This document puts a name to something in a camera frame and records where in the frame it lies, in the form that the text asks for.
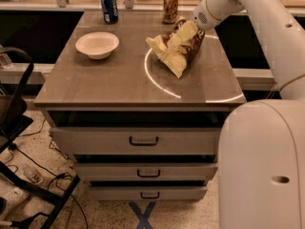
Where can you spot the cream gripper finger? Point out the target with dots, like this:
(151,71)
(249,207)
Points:
(186,31)

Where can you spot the brown chip bag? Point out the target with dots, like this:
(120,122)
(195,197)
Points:
(177,59)

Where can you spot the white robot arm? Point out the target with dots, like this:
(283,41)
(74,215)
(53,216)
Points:
(261,150)

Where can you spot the white paper bowl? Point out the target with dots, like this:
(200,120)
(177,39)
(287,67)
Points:
(97,45)

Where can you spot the brown soda can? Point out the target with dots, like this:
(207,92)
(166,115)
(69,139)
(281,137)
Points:
(170,8)

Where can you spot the blue soda can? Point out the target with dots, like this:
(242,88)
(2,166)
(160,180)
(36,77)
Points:
(110,11)

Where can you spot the grey drawer cabinet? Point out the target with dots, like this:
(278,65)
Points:
(131,88)

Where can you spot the plastic water bottle on floor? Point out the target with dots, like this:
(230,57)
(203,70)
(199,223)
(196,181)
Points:
(32,174)

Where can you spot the white power strip on floor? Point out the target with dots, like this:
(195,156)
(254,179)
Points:
(10,200)

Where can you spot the top drawer with black handle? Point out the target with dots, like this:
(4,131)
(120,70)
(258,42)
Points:
(136,141)

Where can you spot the drawer with black handle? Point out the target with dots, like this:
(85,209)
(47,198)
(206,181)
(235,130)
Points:
(148,193)
(136,141)
(145,171)

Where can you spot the middle drawer with black handle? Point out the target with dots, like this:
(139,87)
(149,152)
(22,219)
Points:
(145,171)

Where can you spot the bottom drawer with black handle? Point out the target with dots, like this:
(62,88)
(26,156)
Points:
(148,193)

